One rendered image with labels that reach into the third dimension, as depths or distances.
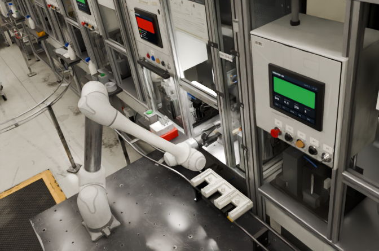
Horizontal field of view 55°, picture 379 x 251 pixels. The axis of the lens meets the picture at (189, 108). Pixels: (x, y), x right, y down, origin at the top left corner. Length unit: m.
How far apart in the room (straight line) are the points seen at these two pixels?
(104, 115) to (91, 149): 0.37
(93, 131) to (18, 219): 1.80
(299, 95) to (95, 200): 1.28
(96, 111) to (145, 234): 0.78
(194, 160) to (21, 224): 2.10
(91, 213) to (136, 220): 0.28
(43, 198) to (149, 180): 1.52
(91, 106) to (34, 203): 2.07
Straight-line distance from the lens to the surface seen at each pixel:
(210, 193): 2.08
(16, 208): 3.85
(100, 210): 2.19
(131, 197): 2.44
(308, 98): 1.37
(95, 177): 2.28
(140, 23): 2.26
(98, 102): 1.87
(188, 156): 1.96
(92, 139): 2.14
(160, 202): 2.36
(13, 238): 3.60
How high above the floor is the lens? 2.36
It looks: 33 degrees down
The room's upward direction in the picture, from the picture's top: 10 degrees counter-clockwise
